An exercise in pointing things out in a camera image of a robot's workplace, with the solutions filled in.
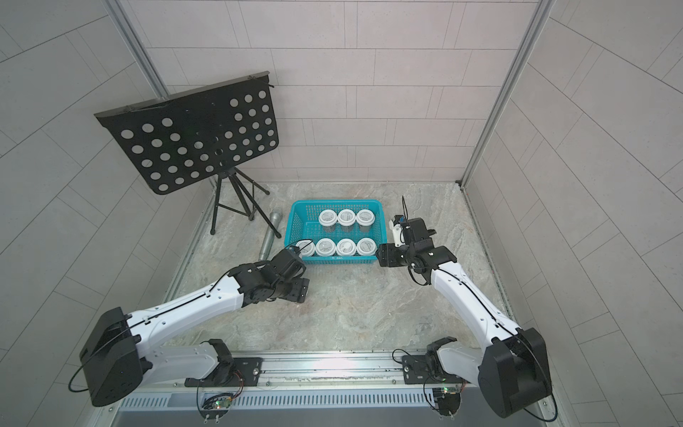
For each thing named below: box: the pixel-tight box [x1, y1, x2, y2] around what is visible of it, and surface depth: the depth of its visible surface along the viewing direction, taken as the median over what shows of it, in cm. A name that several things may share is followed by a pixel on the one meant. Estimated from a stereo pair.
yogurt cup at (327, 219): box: [318, 209, 338, 234], surface depth 98 cm
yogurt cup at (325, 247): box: [314, 237, 337, 258], surface depth 90 cm
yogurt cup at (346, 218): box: [337, 209, 357, 234], surface depth 98 cm
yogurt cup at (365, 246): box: [355, 237, 378, 257], surface depth 91 cm
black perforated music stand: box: [94, 70, 282, 240], surface depth 73 cm
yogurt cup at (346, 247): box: [336, 238, 357, 257], surface depth 91 cm
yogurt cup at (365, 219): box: [355, 209, 376, 233], surface depth 98 cm
